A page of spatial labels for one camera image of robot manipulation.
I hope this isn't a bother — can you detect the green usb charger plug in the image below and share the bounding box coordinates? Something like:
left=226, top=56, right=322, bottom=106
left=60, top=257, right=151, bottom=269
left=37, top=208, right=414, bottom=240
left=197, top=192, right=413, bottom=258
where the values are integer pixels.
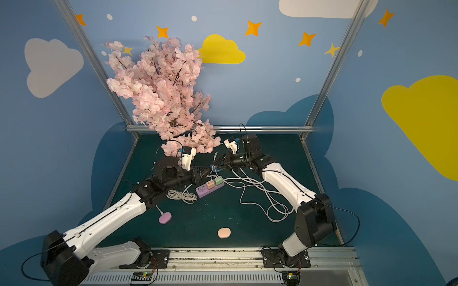
left=213, top=176, right=224, bottom=186

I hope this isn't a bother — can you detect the pink charger with white cable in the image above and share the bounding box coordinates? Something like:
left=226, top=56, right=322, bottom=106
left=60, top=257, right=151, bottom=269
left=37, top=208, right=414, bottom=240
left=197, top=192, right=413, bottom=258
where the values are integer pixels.
left=200, top=164, right=287, bottom=222

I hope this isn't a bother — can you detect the purple earbud case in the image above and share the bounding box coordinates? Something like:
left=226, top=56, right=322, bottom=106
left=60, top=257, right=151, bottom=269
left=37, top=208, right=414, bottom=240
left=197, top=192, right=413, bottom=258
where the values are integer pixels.
left=159, top=212, right=172, bottom=225

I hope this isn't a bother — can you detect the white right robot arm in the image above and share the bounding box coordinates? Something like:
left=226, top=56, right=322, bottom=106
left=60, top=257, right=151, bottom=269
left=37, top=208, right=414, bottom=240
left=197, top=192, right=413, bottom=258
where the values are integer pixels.
left=213, top=134, right=337, bottom=258

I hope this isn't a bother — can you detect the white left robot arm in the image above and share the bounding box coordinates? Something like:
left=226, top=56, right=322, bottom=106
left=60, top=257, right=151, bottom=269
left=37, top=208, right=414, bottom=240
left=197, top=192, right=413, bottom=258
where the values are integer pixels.
left=40, top=157, right=211, bottom=286

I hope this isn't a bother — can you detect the purple power strip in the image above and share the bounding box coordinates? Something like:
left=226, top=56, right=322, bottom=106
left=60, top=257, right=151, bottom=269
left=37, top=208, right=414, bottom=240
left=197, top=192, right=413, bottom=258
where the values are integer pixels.
left=196, top=179, right=225, bottom=199

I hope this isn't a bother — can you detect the pink earbud case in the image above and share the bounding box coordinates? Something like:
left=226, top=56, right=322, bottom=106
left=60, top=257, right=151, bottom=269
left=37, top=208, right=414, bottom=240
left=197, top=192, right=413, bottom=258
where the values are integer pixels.
left=218, top=227, right=231, bottom=239

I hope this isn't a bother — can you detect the pink cherry blossom tree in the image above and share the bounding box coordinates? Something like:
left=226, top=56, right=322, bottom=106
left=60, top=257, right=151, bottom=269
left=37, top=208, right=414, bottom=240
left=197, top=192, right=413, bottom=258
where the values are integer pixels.
left=106, top=38, right=221, bottom=156

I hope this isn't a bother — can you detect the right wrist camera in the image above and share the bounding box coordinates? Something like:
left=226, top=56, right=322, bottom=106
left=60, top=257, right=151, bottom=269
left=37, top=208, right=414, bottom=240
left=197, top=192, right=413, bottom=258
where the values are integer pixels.
left=223, top=137, right=239, bottom=154

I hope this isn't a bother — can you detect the aluminium frame back rail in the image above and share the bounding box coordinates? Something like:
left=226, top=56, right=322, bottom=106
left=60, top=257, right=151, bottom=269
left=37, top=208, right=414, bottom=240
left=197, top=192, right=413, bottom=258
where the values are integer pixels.
left=126, top=125, right=314, bottom=134

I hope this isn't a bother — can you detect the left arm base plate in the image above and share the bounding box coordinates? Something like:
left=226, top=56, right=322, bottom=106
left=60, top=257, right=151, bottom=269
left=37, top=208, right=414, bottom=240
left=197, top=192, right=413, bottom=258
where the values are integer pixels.
left=143, top=249, right=171, bottom=269

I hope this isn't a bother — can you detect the aluminium frame post right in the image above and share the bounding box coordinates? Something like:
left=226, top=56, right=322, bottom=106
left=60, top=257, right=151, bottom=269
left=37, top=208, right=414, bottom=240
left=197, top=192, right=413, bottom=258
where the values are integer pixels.
left=300, top=0, right=378, bottom=143

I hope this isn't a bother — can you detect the aluminium frame post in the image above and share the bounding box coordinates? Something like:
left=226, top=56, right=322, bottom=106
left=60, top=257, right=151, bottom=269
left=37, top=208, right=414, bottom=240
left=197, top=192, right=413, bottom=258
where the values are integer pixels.
left=300, top=0, right=378, bottom=143
left=53, top=0, right=134, bottom=128

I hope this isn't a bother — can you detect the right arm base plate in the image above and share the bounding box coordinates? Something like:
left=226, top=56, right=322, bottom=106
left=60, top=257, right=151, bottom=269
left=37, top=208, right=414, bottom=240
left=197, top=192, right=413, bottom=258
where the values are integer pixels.
left=260, top=247, right=311, bottom=269

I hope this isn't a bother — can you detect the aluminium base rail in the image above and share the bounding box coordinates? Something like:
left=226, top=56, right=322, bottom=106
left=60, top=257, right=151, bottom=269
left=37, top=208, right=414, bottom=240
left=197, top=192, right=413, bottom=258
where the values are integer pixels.
left=80, top=247, right=368, bottom=286

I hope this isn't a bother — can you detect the aluminium frame post left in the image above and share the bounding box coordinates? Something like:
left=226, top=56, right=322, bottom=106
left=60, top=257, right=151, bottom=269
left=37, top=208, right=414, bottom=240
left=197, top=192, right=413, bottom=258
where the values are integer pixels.
left=53, top=0, right=134, bottom=128

